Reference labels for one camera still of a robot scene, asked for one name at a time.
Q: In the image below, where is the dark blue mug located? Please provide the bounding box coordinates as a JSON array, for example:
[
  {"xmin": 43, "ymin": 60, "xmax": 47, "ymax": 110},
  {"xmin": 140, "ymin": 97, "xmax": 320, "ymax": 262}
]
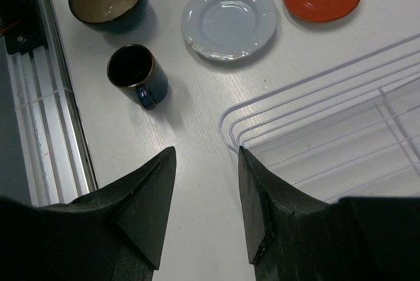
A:
[{"xmin": 106, "ymin": 44, "xmax": 169, "ymax": 110}]

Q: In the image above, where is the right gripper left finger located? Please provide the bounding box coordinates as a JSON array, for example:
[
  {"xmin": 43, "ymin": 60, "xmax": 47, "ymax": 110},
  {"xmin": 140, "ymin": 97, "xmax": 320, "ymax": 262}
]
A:
[{"xmin": 70, "ymin": 146, "xmax": 177, "ymax": 280}]

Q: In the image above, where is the aluminium rail frame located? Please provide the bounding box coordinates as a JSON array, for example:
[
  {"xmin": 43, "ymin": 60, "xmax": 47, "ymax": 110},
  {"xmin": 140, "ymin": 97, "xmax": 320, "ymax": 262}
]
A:
[{"xmin": 7, "ymin": 0, "xmax": 97, "ymax": 206}]

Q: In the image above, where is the white wire dish rack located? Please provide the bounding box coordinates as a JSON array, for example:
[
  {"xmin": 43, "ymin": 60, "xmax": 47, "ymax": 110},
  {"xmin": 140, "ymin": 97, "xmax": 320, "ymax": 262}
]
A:
[{"xmin": 219, "ymin": 35, "xmax": 419, "ymax": 203}]

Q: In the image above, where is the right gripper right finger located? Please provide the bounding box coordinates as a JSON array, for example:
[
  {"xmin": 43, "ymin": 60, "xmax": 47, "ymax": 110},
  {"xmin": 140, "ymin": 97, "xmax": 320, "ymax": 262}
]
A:
[{"xmin": 238, "ymin": 146, "xmax": 327, "ymax": 280}]

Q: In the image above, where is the light blue scalloped plate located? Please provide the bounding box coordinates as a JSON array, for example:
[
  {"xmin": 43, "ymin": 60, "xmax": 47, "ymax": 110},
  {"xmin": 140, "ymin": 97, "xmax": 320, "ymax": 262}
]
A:
[{"xmin": 181, "ymin": 0, "xmax": 278, "ymax": 62}]

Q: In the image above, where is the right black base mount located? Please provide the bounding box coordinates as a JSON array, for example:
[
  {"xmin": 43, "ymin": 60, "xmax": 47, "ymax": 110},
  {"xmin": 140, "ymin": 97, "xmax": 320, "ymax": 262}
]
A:
[{"xmin": 1, "ymin": 0, "xmax": 47, "ymax": 54}]

